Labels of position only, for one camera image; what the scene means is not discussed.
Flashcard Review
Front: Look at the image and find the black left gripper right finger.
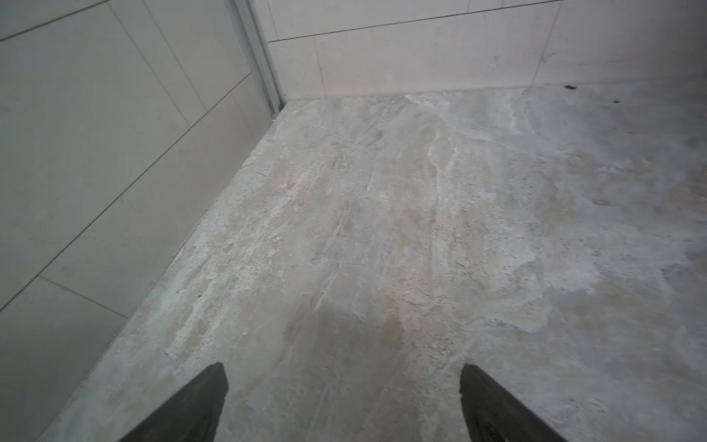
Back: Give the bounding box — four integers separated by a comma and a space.
460, 364, 567, 442

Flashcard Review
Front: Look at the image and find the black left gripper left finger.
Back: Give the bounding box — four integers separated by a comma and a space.
120, 362, 228, 442

